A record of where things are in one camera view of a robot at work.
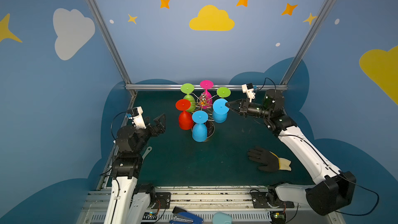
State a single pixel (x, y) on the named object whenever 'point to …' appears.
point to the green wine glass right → (223, 92)
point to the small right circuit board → (278, 217)
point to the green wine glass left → (187, 88)
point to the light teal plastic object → (221, 218)
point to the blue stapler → (181, 216)
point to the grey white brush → (148, 151)
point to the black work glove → (270, 161)
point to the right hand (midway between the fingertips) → (227, 103)
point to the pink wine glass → (206, 101)
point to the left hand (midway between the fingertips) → (156, 115)
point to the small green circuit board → (150, 215)
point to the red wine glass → (185, 120)
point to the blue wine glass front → (199, 129)
